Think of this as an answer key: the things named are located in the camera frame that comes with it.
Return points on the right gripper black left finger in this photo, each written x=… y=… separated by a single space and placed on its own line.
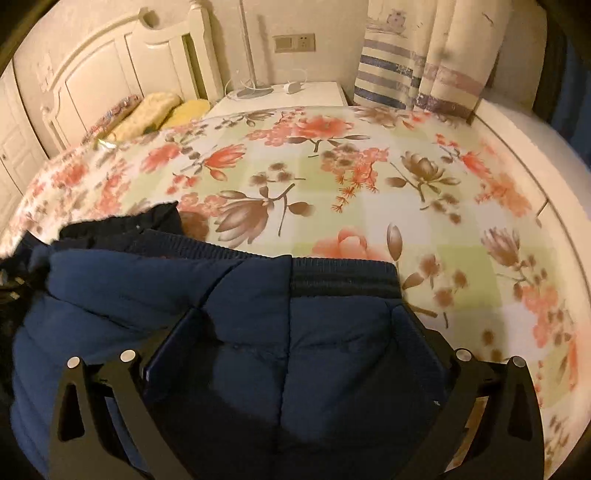
x=101 y=427

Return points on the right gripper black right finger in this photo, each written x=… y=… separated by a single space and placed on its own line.
x=489 y=427

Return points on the white desk lamp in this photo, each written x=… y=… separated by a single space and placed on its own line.
x=251 y=55

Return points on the navy blue puffer jacket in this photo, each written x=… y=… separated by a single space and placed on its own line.
x=273 y=368

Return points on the round patterned cushion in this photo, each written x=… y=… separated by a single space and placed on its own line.
x=111 y=118

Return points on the white wooden headboard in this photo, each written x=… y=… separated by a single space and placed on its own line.
x=127 y=57

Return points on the floral bed quilt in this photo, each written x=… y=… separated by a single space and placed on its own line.
x=479 y=252

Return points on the cream yellow pillow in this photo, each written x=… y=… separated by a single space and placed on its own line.
x=145 y=118

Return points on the white nightstand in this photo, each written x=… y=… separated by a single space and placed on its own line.
x=310 y=94

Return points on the wall switch socket plate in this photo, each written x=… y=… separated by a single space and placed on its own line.
x=294 y=43

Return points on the striped patterned curtain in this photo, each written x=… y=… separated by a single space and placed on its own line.
x=431 y=55

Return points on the white charger with cable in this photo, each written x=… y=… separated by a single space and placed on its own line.
x=290 y=87

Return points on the white wardrobe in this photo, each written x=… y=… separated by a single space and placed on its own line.
x=21 y=152

